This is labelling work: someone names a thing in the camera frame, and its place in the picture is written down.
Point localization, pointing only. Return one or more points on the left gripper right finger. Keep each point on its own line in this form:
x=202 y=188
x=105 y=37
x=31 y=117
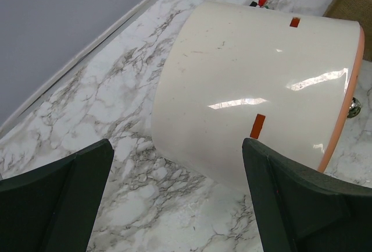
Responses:
x=300 y=209

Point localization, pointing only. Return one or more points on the cream cylindrical container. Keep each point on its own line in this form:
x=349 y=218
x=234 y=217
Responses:
x=237 y=71

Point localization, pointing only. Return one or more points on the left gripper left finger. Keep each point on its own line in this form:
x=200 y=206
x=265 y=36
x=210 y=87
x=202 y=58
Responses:
x=54 y=207

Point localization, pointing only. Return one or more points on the black capped marker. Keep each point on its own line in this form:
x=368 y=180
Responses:
x=254 y=4

